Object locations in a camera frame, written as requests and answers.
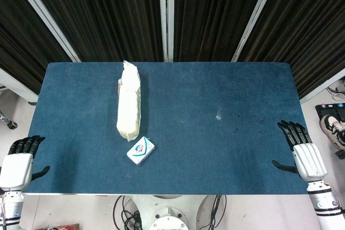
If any white cable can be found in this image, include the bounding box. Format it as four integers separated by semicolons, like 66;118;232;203
327;78;345;101

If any black white sneaker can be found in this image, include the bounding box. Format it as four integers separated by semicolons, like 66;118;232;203
319;114;345;151

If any white blue soap box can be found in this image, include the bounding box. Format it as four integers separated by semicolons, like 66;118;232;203
126;136;156;166

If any white plastic-wrapped long package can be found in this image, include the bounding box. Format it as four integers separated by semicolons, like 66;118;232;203
116;60;142;142

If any black curtain partition panel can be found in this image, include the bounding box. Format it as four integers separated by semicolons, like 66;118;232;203
172;0;271;62
0;0;70;95
22;0;165;62
238;0;345;99

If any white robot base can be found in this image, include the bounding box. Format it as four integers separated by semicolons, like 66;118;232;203
128;194;209;230

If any red brown floor object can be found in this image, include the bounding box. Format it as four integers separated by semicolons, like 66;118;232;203
34;223;80;230

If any black cable bundle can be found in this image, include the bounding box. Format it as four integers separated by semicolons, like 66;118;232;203
112;194;143;230

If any blue felt table mat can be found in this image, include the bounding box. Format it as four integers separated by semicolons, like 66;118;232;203
23;61;315;196

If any office chair caster wheel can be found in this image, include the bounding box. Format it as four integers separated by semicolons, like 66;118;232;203
0;110;18;130

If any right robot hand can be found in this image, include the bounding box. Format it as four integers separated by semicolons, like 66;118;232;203
271;120;328;183

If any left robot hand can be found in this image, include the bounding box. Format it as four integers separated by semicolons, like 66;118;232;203
0;135;51;192

